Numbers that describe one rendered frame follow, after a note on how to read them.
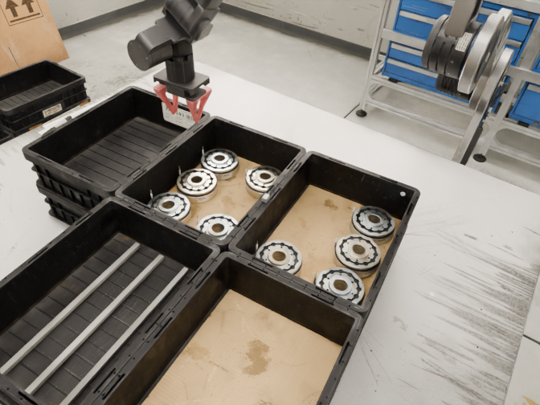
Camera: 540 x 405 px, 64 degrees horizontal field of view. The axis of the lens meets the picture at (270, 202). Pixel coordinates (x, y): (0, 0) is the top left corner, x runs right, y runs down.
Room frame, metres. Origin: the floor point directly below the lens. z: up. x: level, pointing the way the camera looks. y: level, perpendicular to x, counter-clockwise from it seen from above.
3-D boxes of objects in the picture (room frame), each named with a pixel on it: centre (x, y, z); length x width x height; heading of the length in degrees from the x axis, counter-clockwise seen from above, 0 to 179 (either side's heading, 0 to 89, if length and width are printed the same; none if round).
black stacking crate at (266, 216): (0.67, -0.14, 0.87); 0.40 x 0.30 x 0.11; 154
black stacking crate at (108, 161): (0.94, 0.40, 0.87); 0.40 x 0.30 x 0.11; 154
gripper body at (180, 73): (0.82, 0.20, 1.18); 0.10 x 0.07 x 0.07; 64
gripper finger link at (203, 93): (0.81, 0.19, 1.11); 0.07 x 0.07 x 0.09; 64
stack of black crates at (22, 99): (1.73, 1.13, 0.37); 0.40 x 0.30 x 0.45; 149
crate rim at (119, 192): (0.80, 0.13, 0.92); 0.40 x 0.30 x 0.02; 154
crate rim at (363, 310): (0.67, -0.14, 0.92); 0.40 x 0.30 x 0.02; 154
